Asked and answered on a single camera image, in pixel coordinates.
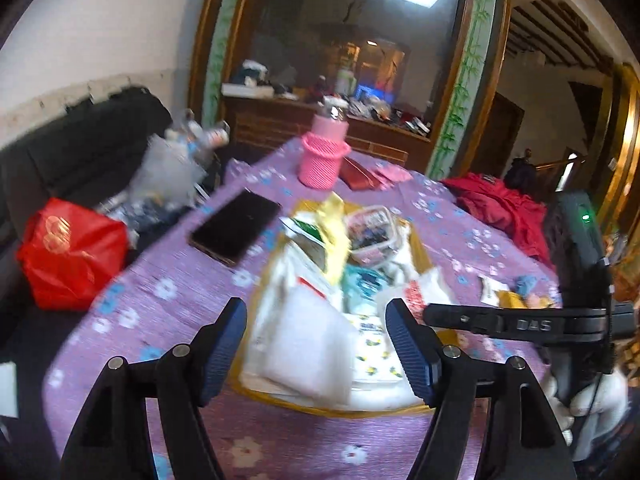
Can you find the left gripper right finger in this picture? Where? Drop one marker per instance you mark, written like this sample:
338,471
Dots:
522,438

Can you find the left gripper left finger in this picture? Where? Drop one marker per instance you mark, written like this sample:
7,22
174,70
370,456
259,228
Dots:
111,439

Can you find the blue knitted cloth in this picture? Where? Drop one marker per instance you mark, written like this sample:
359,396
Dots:
525,284

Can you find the green white snack packet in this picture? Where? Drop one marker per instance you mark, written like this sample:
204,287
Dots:
302,228

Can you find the white gloved right hand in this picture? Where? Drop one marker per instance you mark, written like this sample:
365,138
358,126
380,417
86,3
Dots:
591,413

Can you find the pink plush ball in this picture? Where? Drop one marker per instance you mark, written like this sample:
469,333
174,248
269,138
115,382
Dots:
533,301

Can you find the yellow padded envelope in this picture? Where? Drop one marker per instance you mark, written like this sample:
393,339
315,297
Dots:
510,300

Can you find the red jacket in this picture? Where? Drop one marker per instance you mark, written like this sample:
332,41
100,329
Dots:
517,215

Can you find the white foam sheet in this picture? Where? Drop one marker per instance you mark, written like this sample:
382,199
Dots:
311,349

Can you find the yellow storage tray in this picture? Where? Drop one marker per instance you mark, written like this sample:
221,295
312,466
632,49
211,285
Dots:
317,341

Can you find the clear plastic box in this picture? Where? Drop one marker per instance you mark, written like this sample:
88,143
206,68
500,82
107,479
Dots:
373,235

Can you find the black smartphone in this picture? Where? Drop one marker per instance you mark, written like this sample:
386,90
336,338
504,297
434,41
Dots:
227,234

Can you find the pink cloth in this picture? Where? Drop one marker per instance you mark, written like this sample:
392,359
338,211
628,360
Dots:
390,175

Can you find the red white plastic bag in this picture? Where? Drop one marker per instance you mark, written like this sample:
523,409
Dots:
293,267

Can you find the yellow plastic bag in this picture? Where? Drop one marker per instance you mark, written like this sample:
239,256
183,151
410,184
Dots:
330,223

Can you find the red wallet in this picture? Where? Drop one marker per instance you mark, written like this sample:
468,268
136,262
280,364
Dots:
358,178

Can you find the clear plastic bag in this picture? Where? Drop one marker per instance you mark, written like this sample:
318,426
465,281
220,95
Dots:
169,179

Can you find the black sofa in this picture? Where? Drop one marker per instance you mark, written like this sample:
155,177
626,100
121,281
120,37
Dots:
85,156

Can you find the wooden counter ledge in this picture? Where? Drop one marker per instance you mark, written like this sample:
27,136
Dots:
261,126

